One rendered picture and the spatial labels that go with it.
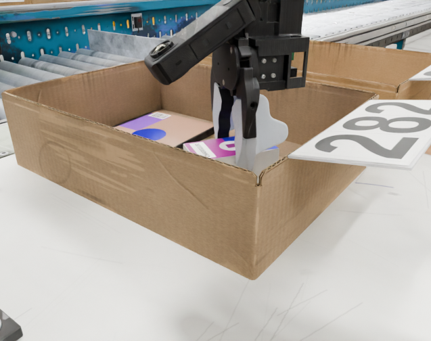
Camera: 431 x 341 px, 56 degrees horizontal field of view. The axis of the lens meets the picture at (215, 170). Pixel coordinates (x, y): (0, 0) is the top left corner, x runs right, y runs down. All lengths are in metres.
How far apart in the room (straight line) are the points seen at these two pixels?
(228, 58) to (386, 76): 0.51
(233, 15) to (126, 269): 0.25
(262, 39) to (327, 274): 0.23
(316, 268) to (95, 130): 0.25
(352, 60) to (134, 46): 0.67
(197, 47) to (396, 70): 0.54
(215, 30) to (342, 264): 0.25
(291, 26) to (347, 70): 0.47
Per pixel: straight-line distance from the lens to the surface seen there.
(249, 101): 0.41
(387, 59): 0.88
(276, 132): 0.45
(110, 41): 1.39
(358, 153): 0.32
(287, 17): 0.45
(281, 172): 0.33
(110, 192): 0.44
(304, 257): 0.39
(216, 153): 0.45
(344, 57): 0.91
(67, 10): 1.46
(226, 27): 0.41
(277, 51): 0.43
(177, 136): 0.59
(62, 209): 0.48
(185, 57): 0.40
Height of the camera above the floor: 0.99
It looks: 26 degrees down
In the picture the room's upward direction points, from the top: straight up
